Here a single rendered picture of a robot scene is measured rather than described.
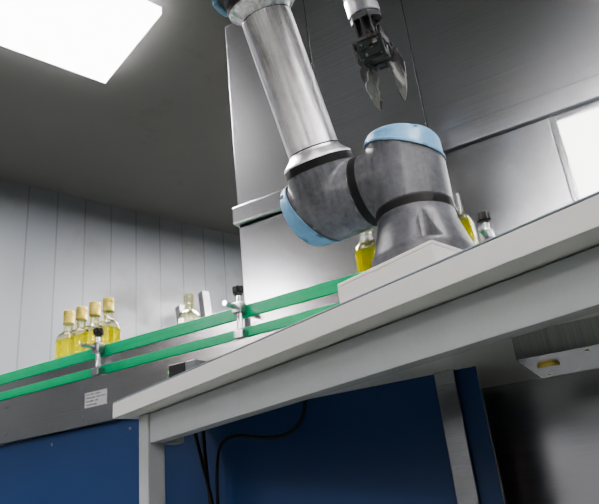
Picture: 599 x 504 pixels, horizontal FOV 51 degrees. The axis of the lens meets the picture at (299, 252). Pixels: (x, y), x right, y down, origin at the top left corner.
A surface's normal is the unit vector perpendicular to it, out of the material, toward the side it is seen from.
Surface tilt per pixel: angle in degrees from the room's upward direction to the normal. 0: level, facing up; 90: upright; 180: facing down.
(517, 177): 90
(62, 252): 90
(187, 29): 180
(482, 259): 90
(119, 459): 90
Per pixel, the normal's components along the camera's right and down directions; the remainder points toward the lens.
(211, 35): 0.10, 0.92
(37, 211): 0.64, -0.36
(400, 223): -0.58, -0.54
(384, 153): -0.62, -0.29
